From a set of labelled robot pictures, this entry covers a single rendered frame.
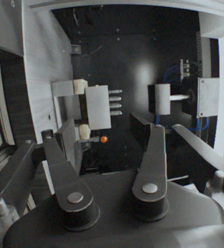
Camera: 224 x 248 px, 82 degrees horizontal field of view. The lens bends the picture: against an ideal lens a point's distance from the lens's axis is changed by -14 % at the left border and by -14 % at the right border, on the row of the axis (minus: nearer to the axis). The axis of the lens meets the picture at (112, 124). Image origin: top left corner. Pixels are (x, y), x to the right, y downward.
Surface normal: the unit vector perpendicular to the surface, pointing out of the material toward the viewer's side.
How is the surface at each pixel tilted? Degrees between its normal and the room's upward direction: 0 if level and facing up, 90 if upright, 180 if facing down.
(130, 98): 90
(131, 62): 90
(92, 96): 90
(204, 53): 90
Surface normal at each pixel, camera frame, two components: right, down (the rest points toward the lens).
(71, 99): 0.10, 0.25
